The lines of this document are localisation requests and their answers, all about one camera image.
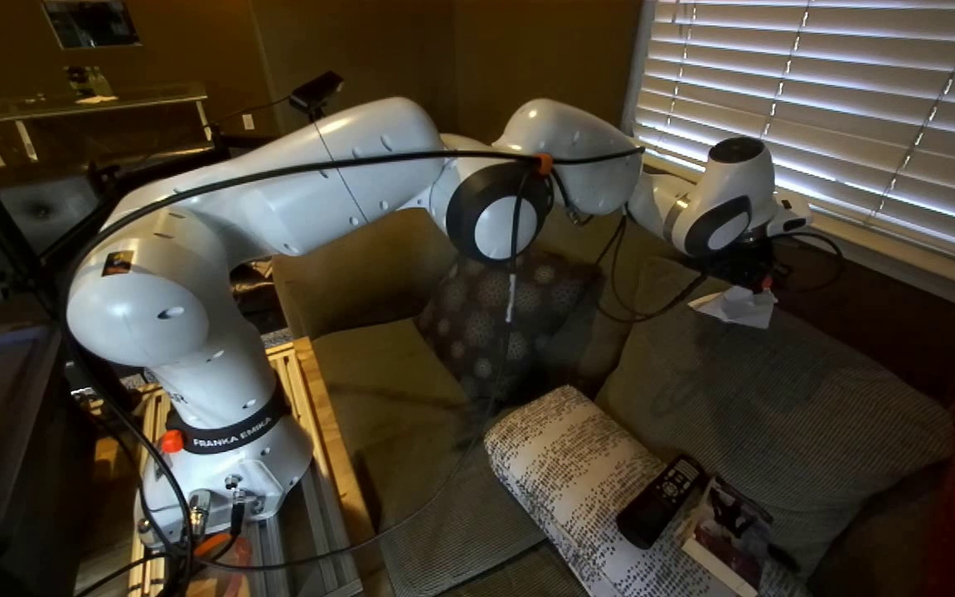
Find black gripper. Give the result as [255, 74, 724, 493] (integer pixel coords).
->
[696, 233, 797, 302]

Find white paper napkin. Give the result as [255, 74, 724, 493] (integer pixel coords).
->
[690, 283, 780, 332]

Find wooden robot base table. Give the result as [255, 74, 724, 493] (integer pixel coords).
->
[74, 335, 366, 597]

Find black remote control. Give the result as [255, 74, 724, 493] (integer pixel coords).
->
[613, 451, 708, 553]

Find wooden window sill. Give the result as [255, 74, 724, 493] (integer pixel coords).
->
[598, 137, 955, 325]

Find dark floral throw pillow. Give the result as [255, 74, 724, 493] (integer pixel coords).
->
[414, 248, 603, 408]

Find white window blind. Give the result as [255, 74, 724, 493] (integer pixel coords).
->
[633, 0, 955, 280]

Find glossy magazine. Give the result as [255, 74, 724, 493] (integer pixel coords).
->
[678, 474, 810, 597]

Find white speckled flat pillow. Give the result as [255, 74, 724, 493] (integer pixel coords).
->
[485, 383, 811, 597]

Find grey fabric sofa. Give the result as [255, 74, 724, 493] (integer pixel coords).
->
[267, 209, 955, 597]

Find small shelf ornament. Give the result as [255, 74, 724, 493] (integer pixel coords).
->
[59, 62, 123, 111]

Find dark tufted armchair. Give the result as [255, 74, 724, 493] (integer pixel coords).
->
[0, 164, 107, 310]

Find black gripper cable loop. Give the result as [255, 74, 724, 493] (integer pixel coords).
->
[590, 209, 849, 330]

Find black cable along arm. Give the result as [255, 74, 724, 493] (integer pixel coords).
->
[53, 143, 651, 369]

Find framed wall picture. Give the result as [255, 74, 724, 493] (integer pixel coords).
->
[41, 0, 146, 53]

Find wall shelf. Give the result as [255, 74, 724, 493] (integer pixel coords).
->
[0, 91, 214, 165]

